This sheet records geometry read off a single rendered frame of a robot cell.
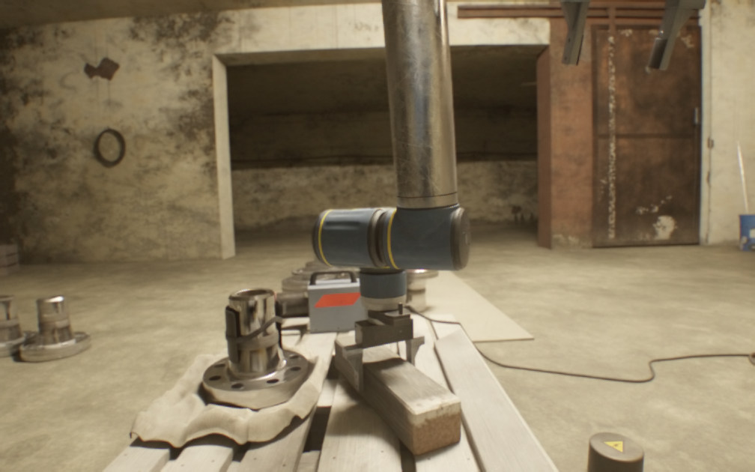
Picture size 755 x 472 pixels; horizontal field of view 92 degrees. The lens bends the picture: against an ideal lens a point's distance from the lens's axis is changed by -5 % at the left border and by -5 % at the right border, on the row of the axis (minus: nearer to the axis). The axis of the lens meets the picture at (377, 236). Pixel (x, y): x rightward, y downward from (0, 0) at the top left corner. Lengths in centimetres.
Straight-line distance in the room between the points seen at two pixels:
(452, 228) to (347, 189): 941
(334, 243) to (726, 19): 608
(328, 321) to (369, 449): 71
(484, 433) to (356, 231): 45
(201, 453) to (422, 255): 56
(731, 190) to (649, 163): 104
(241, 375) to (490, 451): 58
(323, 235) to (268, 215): 967
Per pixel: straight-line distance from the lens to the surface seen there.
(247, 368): 101
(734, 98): 629
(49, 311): 214
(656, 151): 571
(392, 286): 85
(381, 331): 89
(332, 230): 69
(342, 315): 144
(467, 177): 1024
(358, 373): 92
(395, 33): 64
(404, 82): 62
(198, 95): 527
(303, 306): 145
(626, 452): 104
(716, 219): 605
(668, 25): 72
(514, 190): 1056
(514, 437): 83
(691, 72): 615
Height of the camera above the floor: 60
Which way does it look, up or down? 5 degrees down
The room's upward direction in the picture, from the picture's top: 2 degrees counter-clockwise
